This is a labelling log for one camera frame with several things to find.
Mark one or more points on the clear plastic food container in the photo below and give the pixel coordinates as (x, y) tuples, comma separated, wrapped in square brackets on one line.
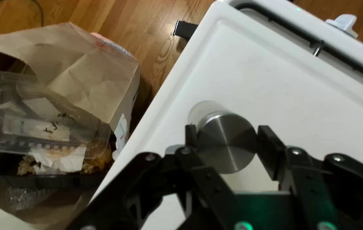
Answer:
[(32, 116)]

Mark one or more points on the brown spice bottle silver lid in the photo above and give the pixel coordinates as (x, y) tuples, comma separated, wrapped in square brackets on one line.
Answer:
[(225, 140)]

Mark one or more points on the white cutting board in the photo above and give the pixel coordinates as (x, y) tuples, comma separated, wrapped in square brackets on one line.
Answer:
[(266, 76)]

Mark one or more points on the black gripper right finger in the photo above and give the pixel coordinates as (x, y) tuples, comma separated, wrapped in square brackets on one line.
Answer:
[(312, 194)]

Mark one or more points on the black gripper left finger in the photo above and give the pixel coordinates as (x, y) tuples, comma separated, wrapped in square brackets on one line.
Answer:
[(139, 189)]

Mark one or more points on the brown paper bag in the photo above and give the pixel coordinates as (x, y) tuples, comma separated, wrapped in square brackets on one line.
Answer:
[(45, 188)]

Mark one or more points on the white gas stove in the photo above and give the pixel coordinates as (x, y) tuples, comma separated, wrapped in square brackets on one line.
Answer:
[(332, 41)]

